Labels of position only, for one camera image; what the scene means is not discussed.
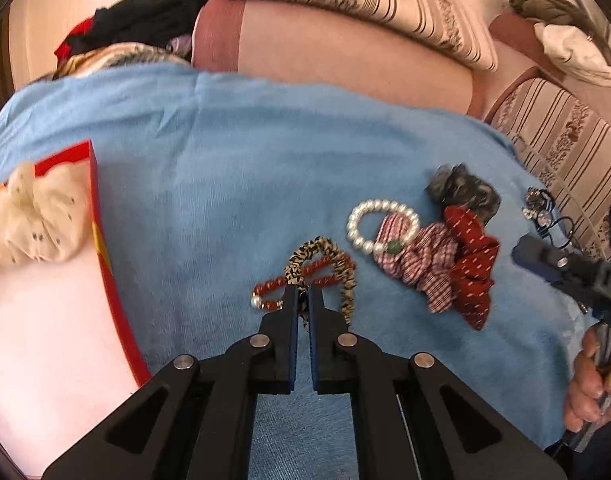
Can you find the leopard print scrunchie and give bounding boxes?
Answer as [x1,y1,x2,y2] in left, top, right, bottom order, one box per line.
[284,236,359,331]

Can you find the black hair tie with charm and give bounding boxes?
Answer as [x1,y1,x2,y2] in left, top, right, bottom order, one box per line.
[535,212,583,256]
[523,187,556,221]

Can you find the white pearl bracelet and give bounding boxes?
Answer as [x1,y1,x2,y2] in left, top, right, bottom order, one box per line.
[346,199,421,256]

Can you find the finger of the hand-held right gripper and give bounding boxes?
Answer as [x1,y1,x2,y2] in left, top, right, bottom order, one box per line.
[513,234,611,311]

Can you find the red cloth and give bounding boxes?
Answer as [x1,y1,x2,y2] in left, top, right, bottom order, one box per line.
[54,17,96,61]

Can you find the purple grey cloth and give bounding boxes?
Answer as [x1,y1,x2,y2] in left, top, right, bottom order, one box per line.
[165,35,193,59]

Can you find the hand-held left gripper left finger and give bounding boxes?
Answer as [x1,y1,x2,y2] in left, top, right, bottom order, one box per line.
[41,284,300,480]

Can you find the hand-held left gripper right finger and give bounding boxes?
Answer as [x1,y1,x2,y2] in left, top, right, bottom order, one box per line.
[308,286,569,480]

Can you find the red bead bracelet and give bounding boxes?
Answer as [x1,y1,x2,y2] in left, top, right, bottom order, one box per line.
[250,255,357,313]

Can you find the black clothing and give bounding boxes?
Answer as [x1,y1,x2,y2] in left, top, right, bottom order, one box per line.
[92,0,213,53]

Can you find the olive green cloth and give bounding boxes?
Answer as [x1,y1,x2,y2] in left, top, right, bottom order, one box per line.
[509,0,593,36]

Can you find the blue blanket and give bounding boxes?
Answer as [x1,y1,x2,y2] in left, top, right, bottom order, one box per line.
[0,62,606,480]

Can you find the pink sofa backrest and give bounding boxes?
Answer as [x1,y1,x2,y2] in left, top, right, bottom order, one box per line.
[192,0,541,117]

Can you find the person's right hand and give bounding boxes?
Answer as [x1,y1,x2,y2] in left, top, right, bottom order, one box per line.
[564,327,611,433]

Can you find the cream sheer scrunchie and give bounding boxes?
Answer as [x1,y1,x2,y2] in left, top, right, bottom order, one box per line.
[0,160,93,281]

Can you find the dark red dotted scrunchie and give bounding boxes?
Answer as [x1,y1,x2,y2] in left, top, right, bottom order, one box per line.
[443,205,501,332]

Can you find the striped sofa seat cushion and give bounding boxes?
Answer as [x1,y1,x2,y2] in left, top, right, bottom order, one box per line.
[485,77,611,261]

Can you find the beige floral cloth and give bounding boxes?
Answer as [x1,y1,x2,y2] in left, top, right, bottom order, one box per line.
[52,42,191,81]

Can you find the white cloth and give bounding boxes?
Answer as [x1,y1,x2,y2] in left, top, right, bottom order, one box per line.
[534,22,611,86]

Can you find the red cardboard box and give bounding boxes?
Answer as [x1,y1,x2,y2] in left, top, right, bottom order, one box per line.
[0,140,153,480]

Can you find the red white plaid scrunchie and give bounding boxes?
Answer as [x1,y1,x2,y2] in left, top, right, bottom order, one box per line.
[373,212,459,316]

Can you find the grey black scrunchie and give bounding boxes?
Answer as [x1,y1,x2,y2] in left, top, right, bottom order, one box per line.
[425,162,502,223]

